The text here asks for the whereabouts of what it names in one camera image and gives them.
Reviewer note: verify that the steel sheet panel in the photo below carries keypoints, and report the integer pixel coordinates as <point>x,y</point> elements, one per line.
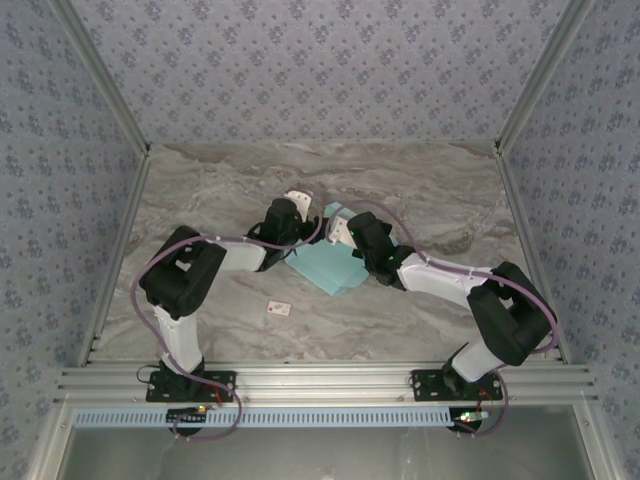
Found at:
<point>320,460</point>

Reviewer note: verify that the aluminium mounting rail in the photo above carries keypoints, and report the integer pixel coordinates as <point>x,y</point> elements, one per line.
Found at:
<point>320,385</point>

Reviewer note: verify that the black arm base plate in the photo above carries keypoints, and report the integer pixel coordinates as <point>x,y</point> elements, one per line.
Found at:
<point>427,385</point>
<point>220,382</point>

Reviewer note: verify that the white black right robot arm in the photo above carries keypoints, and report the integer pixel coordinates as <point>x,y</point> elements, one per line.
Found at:
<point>440,280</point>

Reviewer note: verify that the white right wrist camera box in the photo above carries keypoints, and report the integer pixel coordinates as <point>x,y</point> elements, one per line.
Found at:
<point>341,230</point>

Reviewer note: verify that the aluminium frame post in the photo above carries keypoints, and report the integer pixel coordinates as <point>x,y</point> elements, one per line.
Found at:
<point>541,75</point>
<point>104,75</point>

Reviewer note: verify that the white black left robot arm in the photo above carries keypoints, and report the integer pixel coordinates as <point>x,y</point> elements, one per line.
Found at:
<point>180,280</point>

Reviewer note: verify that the teal paper box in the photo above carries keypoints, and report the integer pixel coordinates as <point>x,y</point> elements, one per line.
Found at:
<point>325,270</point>

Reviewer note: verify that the small white card red dot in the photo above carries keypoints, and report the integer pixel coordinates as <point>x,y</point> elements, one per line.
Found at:
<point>279,308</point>

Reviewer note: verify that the small controller board with LED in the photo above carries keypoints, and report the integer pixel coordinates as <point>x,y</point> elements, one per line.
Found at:
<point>470,417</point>
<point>187,416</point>

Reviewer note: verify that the aluminium side rail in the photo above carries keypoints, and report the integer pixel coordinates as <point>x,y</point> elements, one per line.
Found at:
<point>519,210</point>
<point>128,210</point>

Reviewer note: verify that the aluminium frame leg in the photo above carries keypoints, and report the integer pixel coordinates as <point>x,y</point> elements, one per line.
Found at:
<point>46,450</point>
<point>595,450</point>

